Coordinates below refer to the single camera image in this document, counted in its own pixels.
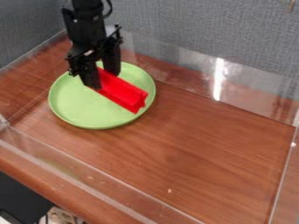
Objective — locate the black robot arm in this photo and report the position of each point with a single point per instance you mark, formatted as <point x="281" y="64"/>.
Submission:
<point x="87" y="4"/>

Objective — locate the clear acrylic enclosure wall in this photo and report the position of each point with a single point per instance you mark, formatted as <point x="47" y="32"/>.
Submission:
<point x="209" y="158"/>

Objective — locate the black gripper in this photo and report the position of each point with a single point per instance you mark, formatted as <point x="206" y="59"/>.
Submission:
<point x="94" y="42"/>

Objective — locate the black box under table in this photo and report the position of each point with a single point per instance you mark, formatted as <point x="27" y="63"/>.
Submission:
<point x="20" y="201"/>

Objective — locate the green round plate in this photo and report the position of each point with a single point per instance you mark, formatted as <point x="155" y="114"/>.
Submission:
<point x="81" y="107"/>

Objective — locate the red plastic block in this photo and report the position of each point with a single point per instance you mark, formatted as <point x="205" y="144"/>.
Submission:
<point x="123" y="93"/>

